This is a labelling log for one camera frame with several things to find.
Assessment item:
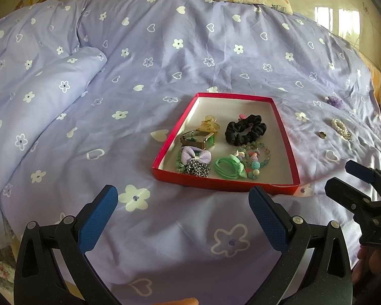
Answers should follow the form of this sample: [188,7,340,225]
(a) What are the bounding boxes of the floral patterned cloth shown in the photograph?
[0,222,20,296]

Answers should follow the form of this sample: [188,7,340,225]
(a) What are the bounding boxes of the purple floral duvet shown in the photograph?
[0,47,108,220]

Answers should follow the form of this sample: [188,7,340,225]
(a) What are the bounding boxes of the colourful bead bracelet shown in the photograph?
[235,143,271,180]

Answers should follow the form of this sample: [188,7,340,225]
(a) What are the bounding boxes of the green hair ties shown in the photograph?
[215,154,246,178]

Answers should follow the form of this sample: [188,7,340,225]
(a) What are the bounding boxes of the silver chain bracelet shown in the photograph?
[182,160,210,177]

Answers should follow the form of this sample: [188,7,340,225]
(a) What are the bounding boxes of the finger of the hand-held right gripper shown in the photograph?
[324,177,372,218]
[345,160,380,185]

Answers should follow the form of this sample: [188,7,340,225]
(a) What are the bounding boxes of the red shallow cardboard box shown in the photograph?
[152,93,300,196]

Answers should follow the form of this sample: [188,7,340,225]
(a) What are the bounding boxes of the yellow translucent claw clip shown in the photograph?
[199,116,219,133]

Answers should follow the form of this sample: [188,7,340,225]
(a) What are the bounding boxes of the green woven bracelet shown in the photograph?
[175,151,191,174]

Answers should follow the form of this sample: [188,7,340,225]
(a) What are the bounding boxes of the white pearl bracelet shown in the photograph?
[332,118,352,141]

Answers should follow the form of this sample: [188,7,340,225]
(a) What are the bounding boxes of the purple bow hair clip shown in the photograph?
[181,146,213,165]

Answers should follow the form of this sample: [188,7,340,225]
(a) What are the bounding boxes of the black scrunchie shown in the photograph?
[225,114,268,147]

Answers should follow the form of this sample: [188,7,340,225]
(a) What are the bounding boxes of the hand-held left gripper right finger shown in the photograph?
[248,186,353,305]

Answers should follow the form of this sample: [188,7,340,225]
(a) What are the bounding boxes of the purple flower hair clip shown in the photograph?
[325,95,343,108]

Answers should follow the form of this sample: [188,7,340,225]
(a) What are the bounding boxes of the person's right hand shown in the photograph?
[352,246,381,293]

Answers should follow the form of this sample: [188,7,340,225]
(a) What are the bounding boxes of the purple floral bedsheet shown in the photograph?
[0,0,381,305]

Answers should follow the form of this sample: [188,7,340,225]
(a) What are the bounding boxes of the person's left hand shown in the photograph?
[164,298,199,305]

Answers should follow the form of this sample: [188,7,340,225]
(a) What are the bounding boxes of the gold wristwatch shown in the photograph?
[180,130,217,150]

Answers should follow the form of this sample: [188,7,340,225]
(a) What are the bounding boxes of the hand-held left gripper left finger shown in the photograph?
[13,184,121,305]

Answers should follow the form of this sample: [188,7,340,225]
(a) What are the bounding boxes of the wooden bed frame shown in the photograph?
[363,55,381,109]

